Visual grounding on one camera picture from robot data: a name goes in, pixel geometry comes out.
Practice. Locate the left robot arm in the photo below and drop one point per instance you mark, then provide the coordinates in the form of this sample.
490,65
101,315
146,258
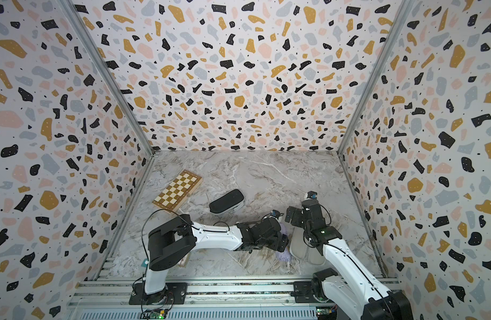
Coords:
169,243

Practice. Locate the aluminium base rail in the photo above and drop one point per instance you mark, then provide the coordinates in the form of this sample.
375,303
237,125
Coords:
206,298

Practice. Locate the lilac folded umbrella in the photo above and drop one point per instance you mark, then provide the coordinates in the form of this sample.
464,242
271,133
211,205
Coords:
284,256

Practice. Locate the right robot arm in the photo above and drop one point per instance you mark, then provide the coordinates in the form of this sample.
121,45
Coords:
348,283

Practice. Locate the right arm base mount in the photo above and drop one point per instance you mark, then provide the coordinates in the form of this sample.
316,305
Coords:
303,292

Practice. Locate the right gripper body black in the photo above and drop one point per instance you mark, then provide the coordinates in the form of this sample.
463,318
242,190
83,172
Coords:
299,219

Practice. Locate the wooden chessboard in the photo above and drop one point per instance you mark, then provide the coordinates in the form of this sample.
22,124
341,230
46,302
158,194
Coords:
178,191

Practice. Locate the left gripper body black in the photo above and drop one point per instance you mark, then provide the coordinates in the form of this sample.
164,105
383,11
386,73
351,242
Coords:
276,243

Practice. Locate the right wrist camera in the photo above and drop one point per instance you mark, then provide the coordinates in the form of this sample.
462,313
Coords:
311,195

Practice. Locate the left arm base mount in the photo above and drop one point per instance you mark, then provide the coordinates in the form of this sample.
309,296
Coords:
172,294

